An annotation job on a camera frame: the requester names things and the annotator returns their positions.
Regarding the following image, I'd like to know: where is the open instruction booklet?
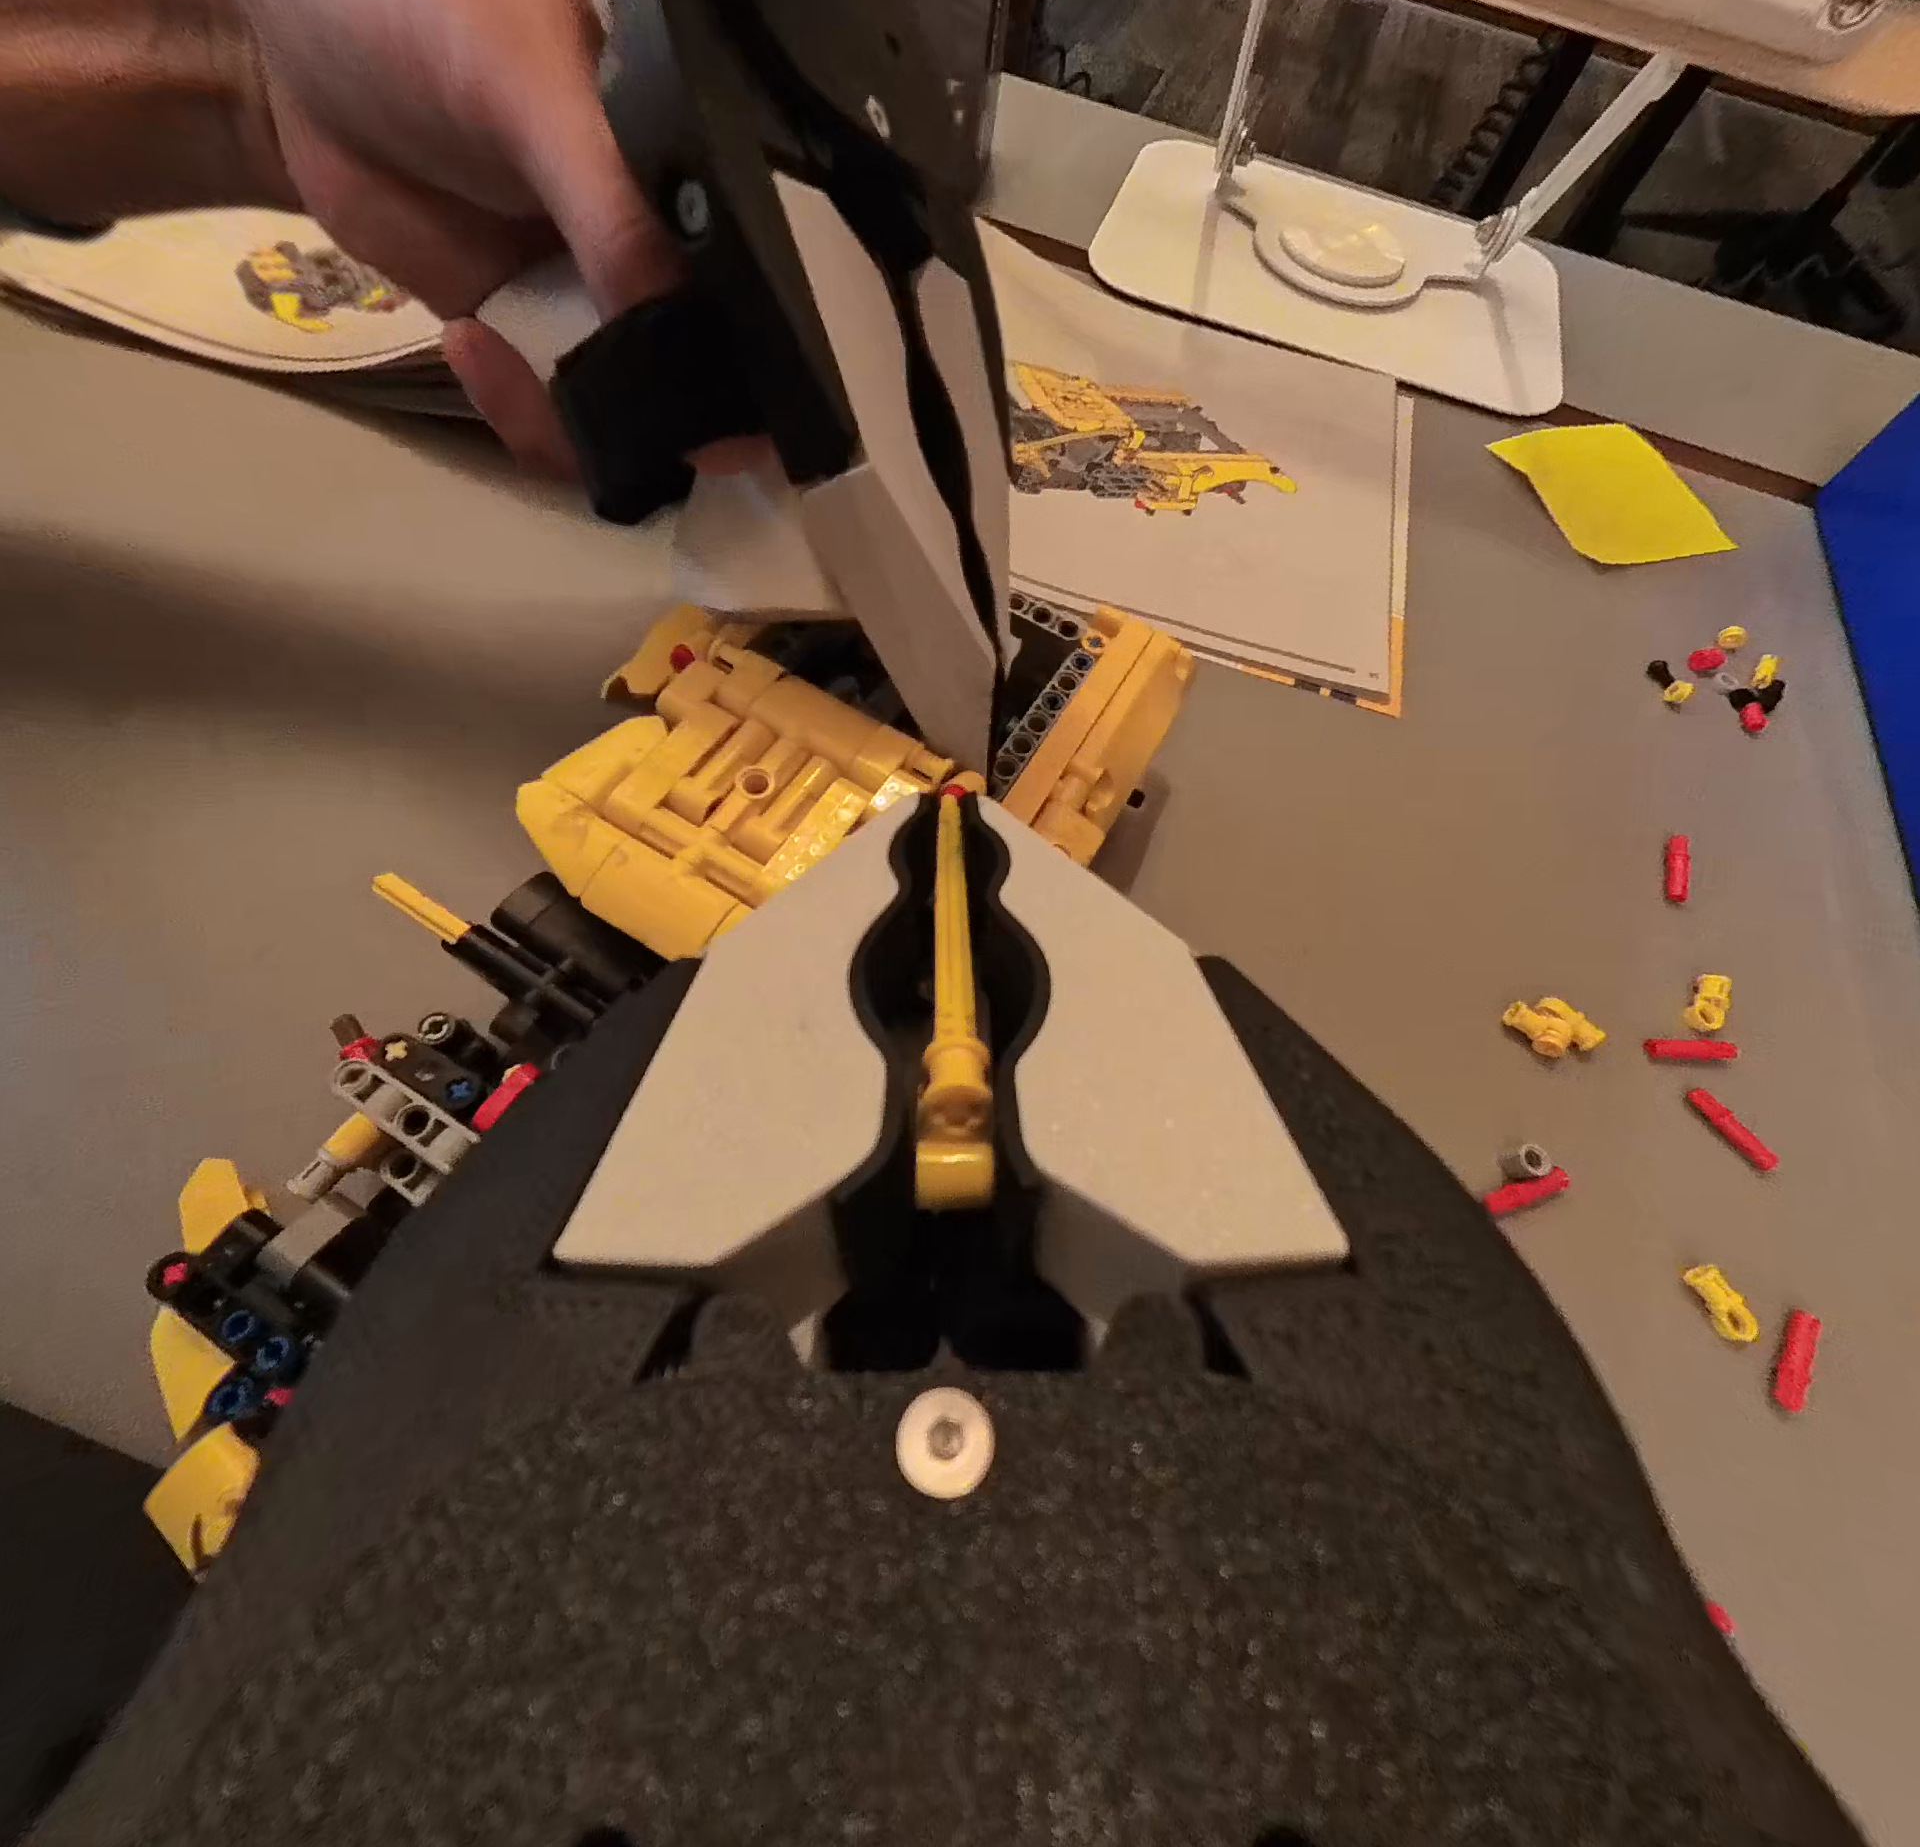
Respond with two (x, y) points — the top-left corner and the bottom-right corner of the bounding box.
(0, 204), (1412, 721)

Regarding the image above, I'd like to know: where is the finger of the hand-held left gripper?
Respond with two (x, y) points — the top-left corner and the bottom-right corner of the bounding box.
(769, 172), (1002, 749)
(917, 216), (1016, 679)

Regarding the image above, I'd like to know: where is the yellow toy brick model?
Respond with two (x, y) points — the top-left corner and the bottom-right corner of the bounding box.
(143, 602), (1203, 1578)

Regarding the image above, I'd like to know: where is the red and grey brick pin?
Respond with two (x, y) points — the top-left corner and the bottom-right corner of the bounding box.
(1484, 1139), (1573, 1219)

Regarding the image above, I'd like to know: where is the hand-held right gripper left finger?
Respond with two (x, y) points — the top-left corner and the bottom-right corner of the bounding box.
(550, 792), (942, 1334)

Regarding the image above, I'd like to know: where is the yellow brick link rod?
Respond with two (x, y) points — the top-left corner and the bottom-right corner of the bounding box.
(910, 786), (996, 1215)

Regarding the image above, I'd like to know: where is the cluster of small brick pieces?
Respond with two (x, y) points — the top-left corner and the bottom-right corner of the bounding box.
(1644, 626), (1788, 738)

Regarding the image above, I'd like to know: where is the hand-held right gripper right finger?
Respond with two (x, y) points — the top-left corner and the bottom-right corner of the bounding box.
(958, 799), (1354, 1339)

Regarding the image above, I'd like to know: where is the blue plastic bin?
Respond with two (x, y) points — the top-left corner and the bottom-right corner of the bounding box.
(1816, 390), (1920, 888)

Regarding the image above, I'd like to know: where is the person's left hand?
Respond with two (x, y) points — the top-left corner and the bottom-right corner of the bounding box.
(0, 0), (706, 485)

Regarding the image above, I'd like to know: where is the white lamp stand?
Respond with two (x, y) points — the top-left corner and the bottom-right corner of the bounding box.
(1088, 0), (1691, 418)

